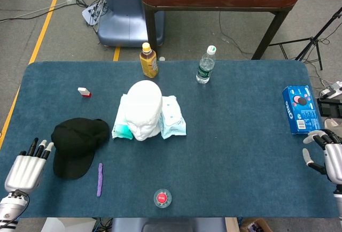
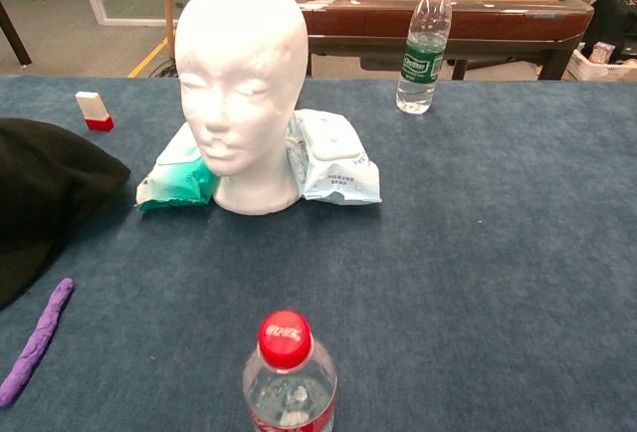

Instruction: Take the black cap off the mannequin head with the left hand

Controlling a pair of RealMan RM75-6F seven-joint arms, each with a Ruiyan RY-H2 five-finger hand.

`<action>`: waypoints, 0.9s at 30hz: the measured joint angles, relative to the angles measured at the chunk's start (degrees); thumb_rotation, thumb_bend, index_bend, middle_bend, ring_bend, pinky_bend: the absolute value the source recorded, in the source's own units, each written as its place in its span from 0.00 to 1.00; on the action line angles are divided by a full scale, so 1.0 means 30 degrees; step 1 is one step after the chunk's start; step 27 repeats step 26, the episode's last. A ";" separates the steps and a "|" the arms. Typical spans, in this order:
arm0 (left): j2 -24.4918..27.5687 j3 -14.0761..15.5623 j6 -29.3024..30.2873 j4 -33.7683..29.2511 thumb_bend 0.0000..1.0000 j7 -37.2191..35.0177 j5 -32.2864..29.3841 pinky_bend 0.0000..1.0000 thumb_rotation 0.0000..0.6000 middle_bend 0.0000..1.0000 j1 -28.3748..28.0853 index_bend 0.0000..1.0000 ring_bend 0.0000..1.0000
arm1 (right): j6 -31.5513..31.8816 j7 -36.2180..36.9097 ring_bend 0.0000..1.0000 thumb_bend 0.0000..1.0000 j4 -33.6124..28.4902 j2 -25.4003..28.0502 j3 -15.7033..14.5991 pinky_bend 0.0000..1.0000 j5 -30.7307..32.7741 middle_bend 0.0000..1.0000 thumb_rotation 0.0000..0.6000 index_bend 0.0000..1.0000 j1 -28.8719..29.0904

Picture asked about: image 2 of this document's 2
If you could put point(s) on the black baseball cap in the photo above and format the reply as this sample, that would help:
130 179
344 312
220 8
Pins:
45 188

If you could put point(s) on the white foam mannequin head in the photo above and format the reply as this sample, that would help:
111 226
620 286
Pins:
239 78

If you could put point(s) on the blue wet wipes pack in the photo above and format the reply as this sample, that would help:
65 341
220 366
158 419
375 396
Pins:
338 168

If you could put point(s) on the green wet wipes pack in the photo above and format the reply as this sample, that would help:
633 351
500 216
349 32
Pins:
174 178

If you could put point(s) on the green label water bottle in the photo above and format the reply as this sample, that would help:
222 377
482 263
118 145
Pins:
423 64

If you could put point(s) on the blue table cloth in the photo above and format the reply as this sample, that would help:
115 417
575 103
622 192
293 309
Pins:
497 253

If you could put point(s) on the red cap water bottle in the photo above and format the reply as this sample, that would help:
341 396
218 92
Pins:
286 392

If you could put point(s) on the brown mahjong table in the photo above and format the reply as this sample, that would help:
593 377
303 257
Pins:
473 24

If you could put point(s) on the white and red small box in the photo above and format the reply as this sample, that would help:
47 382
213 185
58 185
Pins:
92 106

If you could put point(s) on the white plastic basket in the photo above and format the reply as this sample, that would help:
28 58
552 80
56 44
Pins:
597 71

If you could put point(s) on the purple clay stick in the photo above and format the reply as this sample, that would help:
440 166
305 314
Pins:
42 337

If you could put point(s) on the small purple white carton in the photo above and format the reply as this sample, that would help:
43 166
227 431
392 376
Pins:
601 51

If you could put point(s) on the dark table leg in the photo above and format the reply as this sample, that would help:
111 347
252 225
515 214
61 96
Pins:
15 36

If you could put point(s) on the black bag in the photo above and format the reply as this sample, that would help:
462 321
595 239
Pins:
614 19

